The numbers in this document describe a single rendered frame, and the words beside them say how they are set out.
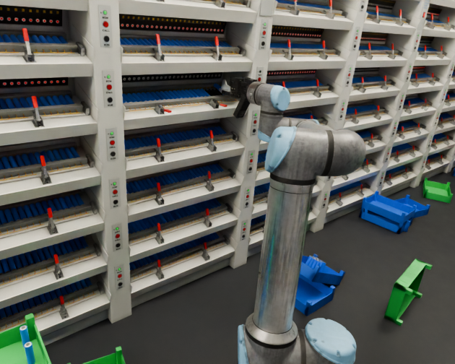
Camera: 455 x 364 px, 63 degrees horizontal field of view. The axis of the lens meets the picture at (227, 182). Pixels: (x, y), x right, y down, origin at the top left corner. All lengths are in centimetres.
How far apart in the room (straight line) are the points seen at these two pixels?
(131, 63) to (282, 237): 79
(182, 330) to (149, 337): 14
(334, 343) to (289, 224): 39
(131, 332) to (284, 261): 95
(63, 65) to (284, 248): 86
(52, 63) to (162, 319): 114
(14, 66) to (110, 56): 29
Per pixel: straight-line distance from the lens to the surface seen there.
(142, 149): 154
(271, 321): 108
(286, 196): 92
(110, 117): 137
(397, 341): 195
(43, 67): 129
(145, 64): 140
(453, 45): 349
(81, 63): 131
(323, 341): 117
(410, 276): 202
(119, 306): 178
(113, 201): 148
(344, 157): 93
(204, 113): 158
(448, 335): 211
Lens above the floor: 125
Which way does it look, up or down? 23 degrees down
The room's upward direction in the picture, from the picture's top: 4 degrees clockwise
